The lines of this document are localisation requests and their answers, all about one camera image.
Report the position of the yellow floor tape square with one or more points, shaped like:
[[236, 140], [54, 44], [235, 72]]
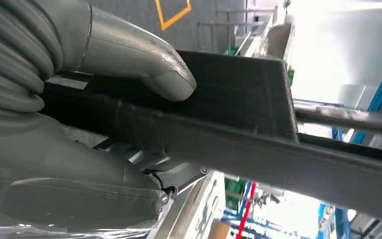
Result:
[[174, 20]]

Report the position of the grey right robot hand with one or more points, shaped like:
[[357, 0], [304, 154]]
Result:
[[128, 49]]

